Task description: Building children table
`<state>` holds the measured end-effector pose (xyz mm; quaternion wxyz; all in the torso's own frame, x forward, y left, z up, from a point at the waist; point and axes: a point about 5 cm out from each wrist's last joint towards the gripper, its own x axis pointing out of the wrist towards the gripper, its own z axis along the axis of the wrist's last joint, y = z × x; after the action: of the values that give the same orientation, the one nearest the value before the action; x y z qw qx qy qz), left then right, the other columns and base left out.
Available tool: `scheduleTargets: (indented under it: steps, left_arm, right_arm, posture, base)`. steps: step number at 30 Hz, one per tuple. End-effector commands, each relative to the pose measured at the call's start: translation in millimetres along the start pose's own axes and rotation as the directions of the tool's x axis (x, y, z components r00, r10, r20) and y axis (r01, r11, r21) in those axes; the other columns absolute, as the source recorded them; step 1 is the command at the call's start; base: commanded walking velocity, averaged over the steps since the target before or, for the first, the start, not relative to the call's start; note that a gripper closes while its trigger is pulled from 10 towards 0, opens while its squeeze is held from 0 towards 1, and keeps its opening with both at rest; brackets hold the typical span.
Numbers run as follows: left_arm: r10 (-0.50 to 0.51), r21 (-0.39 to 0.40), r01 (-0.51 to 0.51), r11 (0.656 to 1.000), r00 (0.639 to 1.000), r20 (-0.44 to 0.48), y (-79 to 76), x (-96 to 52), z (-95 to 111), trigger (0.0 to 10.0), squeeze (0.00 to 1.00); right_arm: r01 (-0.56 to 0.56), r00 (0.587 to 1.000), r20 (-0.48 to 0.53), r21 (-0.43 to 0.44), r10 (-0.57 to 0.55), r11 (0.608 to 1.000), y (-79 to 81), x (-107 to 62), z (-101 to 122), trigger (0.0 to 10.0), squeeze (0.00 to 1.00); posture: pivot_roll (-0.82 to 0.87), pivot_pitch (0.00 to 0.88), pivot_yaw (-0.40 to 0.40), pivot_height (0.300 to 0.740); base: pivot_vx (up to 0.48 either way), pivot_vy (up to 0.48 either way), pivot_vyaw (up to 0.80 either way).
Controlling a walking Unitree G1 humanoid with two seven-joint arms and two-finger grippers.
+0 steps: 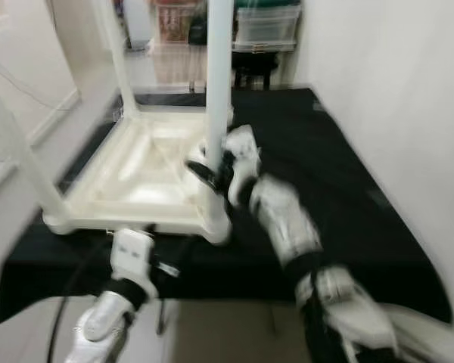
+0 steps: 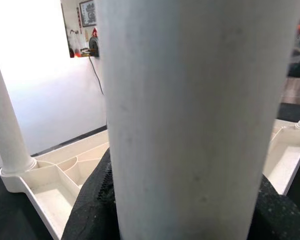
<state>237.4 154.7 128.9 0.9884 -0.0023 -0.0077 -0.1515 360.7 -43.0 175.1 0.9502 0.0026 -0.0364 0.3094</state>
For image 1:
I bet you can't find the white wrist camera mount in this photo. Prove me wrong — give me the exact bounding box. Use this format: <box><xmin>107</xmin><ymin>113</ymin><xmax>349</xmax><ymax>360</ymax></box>
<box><xmin>110</xmin><ymin>229</ymin><xmax>160</xmax><ymax>299</ymax></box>
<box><xmin>223</xmin><ymin>125</ymin><xmax>263</xmax><ymax>206</ymax></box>

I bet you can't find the white plastic table leg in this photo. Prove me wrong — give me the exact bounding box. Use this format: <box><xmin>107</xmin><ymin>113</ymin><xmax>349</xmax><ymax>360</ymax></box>
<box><xmin>203</xmin><ymin>0</ymin><xmax>235</xmax><ymax>231</ymax></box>
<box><xmin>98</xmin><ymin>0</ymin><xmax>142</xmax><ymax>116</ymax></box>
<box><xmin>0</xmin><ymin>72</ymin><xmax>70</xmax><ymax>224</ymax></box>

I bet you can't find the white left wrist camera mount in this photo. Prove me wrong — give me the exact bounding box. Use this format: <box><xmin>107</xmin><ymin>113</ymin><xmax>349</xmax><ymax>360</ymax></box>
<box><xmin>110</xmin><ymin>229</ymin><xmax>160</xmax><ymax>299</ymax></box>

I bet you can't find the clear plastic storage box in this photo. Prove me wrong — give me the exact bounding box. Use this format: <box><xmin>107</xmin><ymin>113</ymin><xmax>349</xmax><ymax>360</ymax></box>
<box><xmin>233</xmin><ymin>4</ymin><xmax>302</xmax><ymax>52</ymax></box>

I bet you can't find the dark green basin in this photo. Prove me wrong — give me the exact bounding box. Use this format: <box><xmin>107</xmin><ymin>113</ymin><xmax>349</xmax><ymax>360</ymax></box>
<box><xmin>235</xmin><ymin>0</ymin><xmax>300</xmax><ymax>10</ymax></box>

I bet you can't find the grey metal folding table frame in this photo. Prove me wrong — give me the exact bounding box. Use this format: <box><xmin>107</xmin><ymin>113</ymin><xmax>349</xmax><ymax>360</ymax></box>
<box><xmin>156</xmin><ymin>299</ymin><xmax>172</xmax><ymax>335</ymax></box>

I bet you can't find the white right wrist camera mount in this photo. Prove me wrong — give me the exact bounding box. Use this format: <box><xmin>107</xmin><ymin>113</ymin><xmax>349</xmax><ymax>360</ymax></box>
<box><xmin>223</xmin><ymin>125</ymin><xmax>263</xmax><ymax>206</ymax></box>

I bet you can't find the black round stool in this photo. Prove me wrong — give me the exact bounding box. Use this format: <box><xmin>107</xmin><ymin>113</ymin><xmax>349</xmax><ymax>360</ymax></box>
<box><xmin>232</xmin><ymin>51</ymin><xmax>281</xmax><ymax>90</ymax></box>

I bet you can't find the red printed box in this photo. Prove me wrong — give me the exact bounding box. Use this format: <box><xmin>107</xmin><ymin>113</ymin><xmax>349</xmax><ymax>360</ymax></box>
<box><xmin>155</xmin><ymin>2</ymin><xmax>194</xmax><ymax>44</ymax></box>

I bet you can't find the white plastic children table top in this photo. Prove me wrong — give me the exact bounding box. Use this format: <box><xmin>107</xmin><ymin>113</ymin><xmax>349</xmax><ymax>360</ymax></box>
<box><xmin>44</xmin><ymin>106</ymin><xmax>235</xmax><ymax>244</ymax></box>

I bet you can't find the beige cloth covered side table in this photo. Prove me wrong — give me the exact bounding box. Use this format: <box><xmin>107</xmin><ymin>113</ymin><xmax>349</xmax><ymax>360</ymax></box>
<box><xmin>151</xmin><ymin>42</ymin><xmax>213</xmax><ymax>85</ymax></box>

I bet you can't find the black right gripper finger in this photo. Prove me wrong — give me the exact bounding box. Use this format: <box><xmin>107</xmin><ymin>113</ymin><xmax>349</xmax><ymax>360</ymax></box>
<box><xmin>185</xmin><ymin>160</ymin><xmax>222</xmax><ymax>191</ymax></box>

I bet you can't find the black tablecloth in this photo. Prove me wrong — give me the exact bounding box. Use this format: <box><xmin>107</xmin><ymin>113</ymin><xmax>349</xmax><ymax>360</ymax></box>
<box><xmin>0</xmin><ymin>87</ymin><xmax>454</xmax><ymax>327</ymax></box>

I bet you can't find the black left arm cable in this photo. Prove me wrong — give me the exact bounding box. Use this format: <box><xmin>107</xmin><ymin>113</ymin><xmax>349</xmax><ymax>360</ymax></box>
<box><xmin>49</xmin><ymin>246</ymin><xmax>113</xmax><ymax>363</ymax></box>

